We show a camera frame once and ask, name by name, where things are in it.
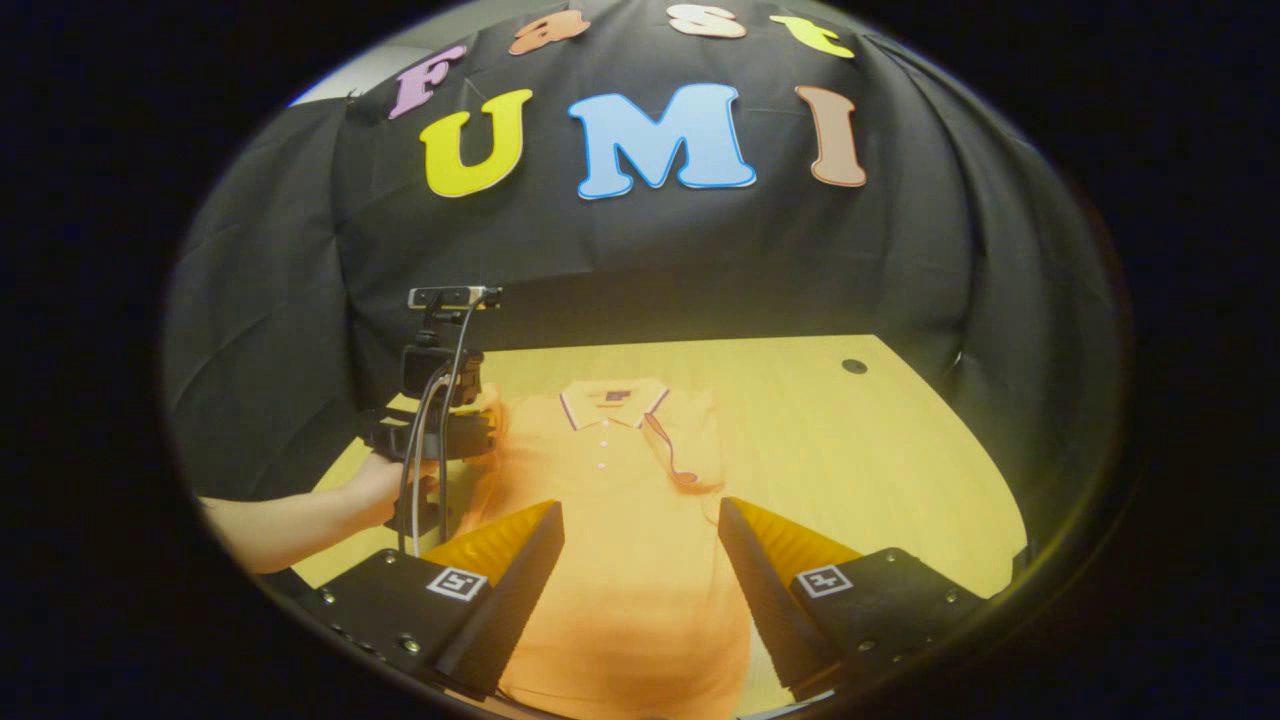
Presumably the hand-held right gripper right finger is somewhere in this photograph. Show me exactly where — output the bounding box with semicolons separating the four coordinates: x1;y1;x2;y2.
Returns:
716;496;1001;703

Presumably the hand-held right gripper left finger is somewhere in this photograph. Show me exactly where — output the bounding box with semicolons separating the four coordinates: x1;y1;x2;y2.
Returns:
298;499;567;699

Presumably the orange T-shirt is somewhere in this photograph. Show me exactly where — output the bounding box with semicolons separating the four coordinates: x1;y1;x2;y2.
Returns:
455;378;763;720

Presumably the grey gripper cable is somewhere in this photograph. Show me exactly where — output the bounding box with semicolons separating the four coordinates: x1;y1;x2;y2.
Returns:
397;293;483;558

